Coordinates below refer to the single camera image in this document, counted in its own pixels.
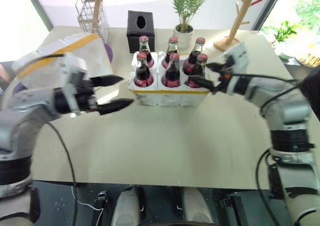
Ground dark rounded object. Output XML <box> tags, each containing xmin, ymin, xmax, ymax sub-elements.
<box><xmin>298</xmin><ymin>66</ymin><xmax>320</xmax><ymax>109</ymax></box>

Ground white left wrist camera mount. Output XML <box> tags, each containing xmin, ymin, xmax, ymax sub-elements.
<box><xmin>61</xmin><ymin>53</ymin><xmax>89</xmax><ymax>117</ymax></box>

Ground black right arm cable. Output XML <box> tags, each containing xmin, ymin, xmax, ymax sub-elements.
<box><xmin>229</xmin><ymin>72</ymin><xmax>305</xmax><ymax>226</ymax></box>

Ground white wire basket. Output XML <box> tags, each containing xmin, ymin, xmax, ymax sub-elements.
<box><xmin>75</xmin><ymin>0</ymin><xmax>110</xmax><ymax>43</ymax></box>

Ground green potted plant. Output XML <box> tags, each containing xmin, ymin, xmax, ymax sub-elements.
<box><xmin>168</xmin><ymin>0</ymin><xmax>206</xmax><ymax>33</ymax></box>

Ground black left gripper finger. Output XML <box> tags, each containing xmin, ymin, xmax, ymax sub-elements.
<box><xmin>89</xmin><ymin>75</ymin><xmax>125</xmax><ymax>88</ymax></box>
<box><xmin>96</xmin><ymin>98</ymin><xmax>135</xmax><ymax>116</ymax></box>

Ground glass cola bottle red cap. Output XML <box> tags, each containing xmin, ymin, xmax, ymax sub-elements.
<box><xmin>161</xmin><ymin>36</ymin><xmax>180</xmax><ymax>69</ymax></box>
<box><xmin>181</xmin><ymin>37</ymin><xmax>207</xmax><ymax>76</ymax></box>
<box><xmin>185</xmin><ymin>53</ymin><xmax>209</xmax><ymax>89</ymax></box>
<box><xmin>137</xmin><ymin>35</ymin><xmax>155</xmax><ymax>69</ymax></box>
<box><xmin>160</xmin><ymin>53</ymin><xmax>182</xmax><ymax>89</ymax></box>
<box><xmin>132</xmin><ymin>52</ymin><xmax>155</xmax><ymax>89</ymax></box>

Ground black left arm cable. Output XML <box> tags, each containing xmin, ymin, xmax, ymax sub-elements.
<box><xmin>18</xmin><ymin>52</ymin><xmax>79</xmax><ymax>226</ymax></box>

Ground purple plate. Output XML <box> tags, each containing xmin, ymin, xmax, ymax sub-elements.
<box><xmin>103</xmin><ymin>42</ymin><xmax>115</xmax><ymax>64</ymax></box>

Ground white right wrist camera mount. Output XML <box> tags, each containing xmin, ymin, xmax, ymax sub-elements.
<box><xmin>221</xmin><ymin>42</ymin><xmax>251</xmax><ymax>71</ymax></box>

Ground black tissue box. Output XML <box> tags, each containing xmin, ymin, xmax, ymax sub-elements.
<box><xmin>126</xmin><ymin>10</ymin><xmax>156</xmax><ymax>54</ymax></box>

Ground tray with yellow items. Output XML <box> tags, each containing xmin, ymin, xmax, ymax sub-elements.
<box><xmin>295</xmin><ymin>52</ymin><xmax>320</xmax><ymax>68</ymax></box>

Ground white plant pot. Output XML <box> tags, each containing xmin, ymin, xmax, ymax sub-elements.
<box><xmin>172</xmin><ymin>24</ymin><xmax>195</xmax><ymax>51</ymax></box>

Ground white foam crate yellow tape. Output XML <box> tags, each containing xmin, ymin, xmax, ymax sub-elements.
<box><xmin>127</xmin><ymin>50</ymin><xmax>212</xmax><ymax>108</ymax></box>

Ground wooden sticks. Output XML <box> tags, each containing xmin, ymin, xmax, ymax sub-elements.
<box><xmin>91</xmin><ymin>0</ymin><xmax>104</xmax><ymax>35</ymax></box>

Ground white rounded robot leg shell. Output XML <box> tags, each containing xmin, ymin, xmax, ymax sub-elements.
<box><xmin>181</xmin><ymin>186</ymin><xmax>214</xmax><ymax>226</ymax></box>
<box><xmin>110</xmin><ymin>186</ymin><xmax>141</xmax><ymax>226</ymax></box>

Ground green outdoor plant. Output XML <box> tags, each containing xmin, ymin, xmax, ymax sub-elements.
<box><xmin>271</xmin><ymin>20</ymin><xmax>300</xmax><ymax>48</ymax></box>

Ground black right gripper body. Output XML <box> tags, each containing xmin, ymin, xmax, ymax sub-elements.
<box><xmin>215</xmin><ymin>60</ymin><xmax>235</xmax><ymax>92</ymax></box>

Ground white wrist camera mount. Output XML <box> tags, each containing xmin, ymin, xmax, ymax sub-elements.
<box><xmin>61</xmin><ymin>53</ymin><xmax>89</xmax><ymax>117</ymax></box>
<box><xmin>221</xmin><ymin>42</ymin><xmax>251</xmax><ymax>71</ymax></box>

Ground wooden branch rack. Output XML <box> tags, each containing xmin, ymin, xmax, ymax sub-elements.
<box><xmin>213</xmin><ymin>0</ymin><xmax>266</xmax><ymax>53</ymax></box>

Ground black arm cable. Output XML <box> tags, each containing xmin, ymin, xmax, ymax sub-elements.
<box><xmin>18</xmin><ymin>52</ymin><xmax>79</xmax><ymax>226</ymax></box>
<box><xmin>229</xmin><ymin>72</ymin><xmax>305</xmax><ymax>226</ymax></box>

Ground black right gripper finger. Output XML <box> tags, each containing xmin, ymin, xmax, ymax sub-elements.
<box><xmin>191</xmin><ymin>75</ymin><xmax>221</xmax><ymax>95</ymax></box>
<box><xmin>205</xmin><ymin>62</ymin><xmax>226</xmax><ymax>74</ymax></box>

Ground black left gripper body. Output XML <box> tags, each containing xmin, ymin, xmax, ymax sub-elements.
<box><xmin>74</xmin><ymin>77</ymin><xmax>101</xmax><ymax>112</ymax></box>

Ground thin white floor cable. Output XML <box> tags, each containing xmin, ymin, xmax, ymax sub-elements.
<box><xmin>70</xmin><ymin>185</ymin><xmax>105</xmax><ymax>226</ymax></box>

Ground white foam box yellow tape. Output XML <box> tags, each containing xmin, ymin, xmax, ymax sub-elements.
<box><xmin>11</xmin><ymin>32</ymin><xmax>114</xmax><ymax>91</ymax></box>

